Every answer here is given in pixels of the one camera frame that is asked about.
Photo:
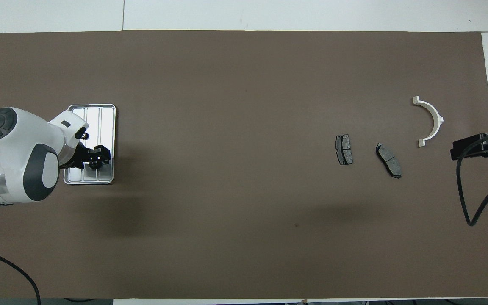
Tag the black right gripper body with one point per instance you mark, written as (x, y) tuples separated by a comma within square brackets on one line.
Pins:
[(487, 146)]

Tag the white curved plastic bracket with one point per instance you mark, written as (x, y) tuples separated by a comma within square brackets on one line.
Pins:
[(434, 114)]

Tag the rectangular grey brake pad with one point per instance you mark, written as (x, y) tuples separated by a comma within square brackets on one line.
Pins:
[(344, 149)]

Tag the silver metal tray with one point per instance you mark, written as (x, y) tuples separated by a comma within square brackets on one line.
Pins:
[(106, 127)]

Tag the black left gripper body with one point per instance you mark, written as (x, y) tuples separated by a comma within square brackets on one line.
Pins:
[(81, 156)]

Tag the elongated grey brake pad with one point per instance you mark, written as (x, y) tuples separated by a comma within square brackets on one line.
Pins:
[(389, 160)]

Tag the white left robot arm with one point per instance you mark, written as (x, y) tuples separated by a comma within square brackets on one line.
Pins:
[(11, 169)]

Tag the brown table mat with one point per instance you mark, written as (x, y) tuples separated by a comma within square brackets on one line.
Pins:
[(244, 127)]

